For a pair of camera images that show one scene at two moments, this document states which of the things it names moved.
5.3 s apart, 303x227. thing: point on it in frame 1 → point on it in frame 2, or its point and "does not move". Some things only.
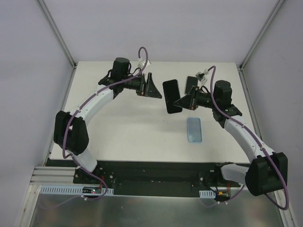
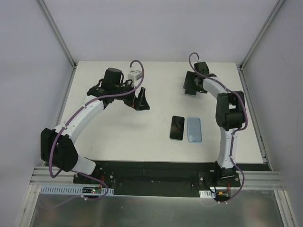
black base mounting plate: x=144 y=178 does not move
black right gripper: x=194 y=98 → x=189 y=83
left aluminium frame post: x=56 y=31 does not move
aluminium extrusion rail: x=63 y=176 does not move
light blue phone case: x=194 y=130 does not move
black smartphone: x=171 y=92 → x=176 y=131
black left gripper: x=143 y=85 → x=133 y=101
